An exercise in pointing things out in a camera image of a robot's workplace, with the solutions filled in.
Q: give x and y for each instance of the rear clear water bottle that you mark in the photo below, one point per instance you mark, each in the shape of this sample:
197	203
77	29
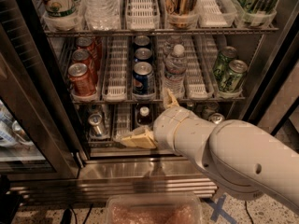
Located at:
169	44

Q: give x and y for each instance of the white empty shelf tray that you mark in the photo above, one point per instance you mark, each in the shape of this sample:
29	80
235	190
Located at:
115	77

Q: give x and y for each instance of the rear green soda can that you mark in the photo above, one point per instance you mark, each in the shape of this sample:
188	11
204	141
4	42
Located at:
225	55

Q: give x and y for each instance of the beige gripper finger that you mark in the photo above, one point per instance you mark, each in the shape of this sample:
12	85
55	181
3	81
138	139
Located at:
138	137
169	99

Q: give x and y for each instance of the clear plastic bin foreground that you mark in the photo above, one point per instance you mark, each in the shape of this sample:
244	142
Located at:
154	208

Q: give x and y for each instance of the front red soda can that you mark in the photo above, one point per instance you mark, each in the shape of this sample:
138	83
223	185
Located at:
81	79

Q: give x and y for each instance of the dark drink bottle bottom shelf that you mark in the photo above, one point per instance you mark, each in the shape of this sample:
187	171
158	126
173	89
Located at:
144	116

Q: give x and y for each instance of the front clear water bottle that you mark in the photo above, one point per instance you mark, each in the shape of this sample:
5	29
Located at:
174	71

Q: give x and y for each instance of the white empty tray right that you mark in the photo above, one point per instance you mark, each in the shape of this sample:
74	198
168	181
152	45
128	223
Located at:
197	82

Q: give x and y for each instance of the glass fridge door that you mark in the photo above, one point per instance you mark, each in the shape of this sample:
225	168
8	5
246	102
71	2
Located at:
33	91

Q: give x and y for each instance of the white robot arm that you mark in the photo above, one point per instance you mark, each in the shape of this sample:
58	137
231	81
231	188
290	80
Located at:
240	158

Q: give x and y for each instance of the stainless steel fridge cabinet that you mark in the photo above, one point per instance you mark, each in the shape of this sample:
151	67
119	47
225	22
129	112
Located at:
112	168

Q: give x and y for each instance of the front green soda can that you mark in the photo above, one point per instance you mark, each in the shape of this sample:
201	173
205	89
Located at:
233	76

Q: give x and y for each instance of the green soda can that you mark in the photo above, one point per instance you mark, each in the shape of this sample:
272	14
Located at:
225	55
233	76

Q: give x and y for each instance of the clear water bottle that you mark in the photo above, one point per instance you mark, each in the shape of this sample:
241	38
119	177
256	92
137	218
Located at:
174	71
169	44

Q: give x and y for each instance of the large clear bottle top shelf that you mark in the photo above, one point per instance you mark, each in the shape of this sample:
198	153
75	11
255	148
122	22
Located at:
102	15

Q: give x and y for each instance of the silver can bottom shelf left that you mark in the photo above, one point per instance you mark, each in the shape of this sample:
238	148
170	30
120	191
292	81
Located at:
97	125

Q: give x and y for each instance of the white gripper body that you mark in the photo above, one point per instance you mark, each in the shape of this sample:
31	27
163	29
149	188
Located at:
165	126

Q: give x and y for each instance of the orange patterned can top shelf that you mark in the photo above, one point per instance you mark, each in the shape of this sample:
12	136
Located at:
182	14

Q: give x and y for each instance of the rear red soda can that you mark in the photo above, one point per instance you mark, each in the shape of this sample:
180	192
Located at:
88	43

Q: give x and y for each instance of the red soda can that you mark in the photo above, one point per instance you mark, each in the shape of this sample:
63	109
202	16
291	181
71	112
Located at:
81	79
84	56
88	43

